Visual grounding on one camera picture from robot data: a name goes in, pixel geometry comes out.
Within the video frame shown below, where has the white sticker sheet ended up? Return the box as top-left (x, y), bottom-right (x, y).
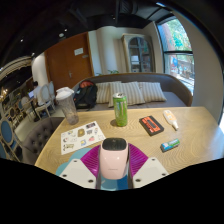
top-left (60, 120), bottom-right (107, 156)

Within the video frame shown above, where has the person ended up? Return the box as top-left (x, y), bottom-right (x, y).
top-left (29, 80), bottom-right (44, 102)

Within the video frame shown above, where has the white door sign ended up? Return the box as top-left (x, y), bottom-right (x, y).
top-left (73, 47), bottom-right (85, 57)

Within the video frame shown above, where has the large glass window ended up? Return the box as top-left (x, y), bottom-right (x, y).
top-left (157, 16), bottom-right (196, 96)

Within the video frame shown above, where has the brown wooden door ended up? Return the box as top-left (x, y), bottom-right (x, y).
top-left (44, 31), bottom-right (95, 93)

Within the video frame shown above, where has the black backpack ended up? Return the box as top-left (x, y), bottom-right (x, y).
top-left (73, 79), bottom-right (99, 110)

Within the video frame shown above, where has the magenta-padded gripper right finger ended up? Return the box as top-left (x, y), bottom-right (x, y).
top-left (127, 143), bottom-right (170, 190)

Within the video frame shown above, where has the grey tufted armchair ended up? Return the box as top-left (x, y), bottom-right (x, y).
top-left (21, 116), bottom-right (64, 166)

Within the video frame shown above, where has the black and orange box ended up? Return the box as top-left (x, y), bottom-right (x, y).
top-left (138, 115), bottom-right (165, 137)

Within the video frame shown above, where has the pink computer mouse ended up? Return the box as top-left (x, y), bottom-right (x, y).
top-left (99, 137), bottom-right (130, 181)

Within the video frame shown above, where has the white squeeze tube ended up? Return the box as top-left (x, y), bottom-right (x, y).
top-left (162, 109), bottom-right (180, 131)

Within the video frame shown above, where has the blue cloud-shaped mouse pad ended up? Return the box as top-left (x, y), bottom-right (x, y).
top-left (55, 147), bottom-right (134, 192)

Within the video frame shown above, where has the green drink can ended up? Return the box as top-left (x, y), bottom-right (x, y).
top-left (112, 92), bottom-right (129, 128)

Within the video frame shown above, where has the striped cushion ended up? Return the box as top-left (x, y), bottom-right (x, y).
top-left (108, 81), bottom-right (146, 108)
top-left (138, 81), bottom-right (168, 103)
top-left (94, 80), bottom-right (123, 104)

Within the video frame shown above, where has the glass-door cabinet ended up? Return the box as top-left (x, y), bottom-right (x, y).
top-left (120, 32), bottom-right (156, 75)

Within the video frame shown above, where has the clear shaker cup white lid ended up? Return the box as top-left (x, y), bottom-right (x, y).
top-left (54, 86), bottom-right (80, 126)

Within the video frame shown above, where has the grey curved sofa bench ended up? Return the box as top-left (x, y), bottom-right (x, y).
top-left (71, 72), bottom-right (194, 113)

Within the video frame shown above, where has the group of dining chairs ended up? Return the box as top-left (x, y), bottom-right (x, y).
top-left (0, 80), bottom-right (56, 161)

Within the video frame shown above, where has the small green white pack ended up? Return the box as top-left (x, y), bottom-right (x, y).
top-left (160, 138), bottom-right (181, 153)

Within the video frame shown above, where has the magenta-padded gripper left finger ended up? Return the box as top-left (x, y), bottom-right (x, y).
top-left (59, 144), bottom-right (102, 190)

